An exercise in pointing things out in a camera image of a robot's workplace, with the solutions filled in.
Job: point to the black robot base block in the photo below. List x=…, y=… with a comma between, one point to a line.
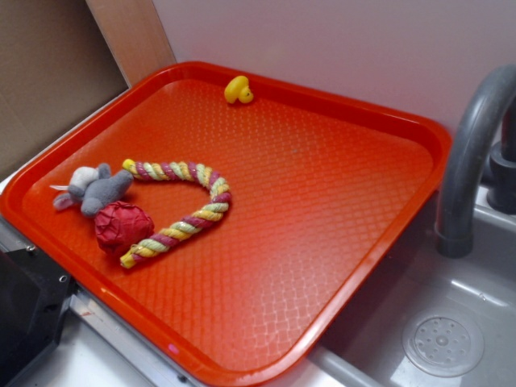
x=35, y=297

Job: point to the red plastic tray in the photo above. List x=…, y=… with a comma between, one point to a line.
x=321, y=187

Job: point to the yellow rubber duck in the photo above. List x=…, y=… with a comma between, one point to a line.
x=238, y=89

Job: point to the crumpled red paper ball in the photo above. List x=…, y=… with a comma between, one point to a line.
x=120, y=225

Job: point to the grey plush mouse toy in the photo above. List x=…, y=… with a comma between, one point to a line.
x=92, y=189

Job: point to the grey curved faucet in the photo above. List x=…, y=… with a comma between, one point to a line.
x=485, y=139

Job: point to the grey toy sink basin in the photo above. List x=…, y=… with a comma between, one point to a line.
x=422, y=319

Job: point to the brown cardboard panel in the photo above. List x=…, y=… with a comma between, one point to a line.
x=56, y=69

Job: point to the multicolour twisted rope toy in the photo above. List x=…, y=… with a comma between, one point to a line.
x=204, y=218

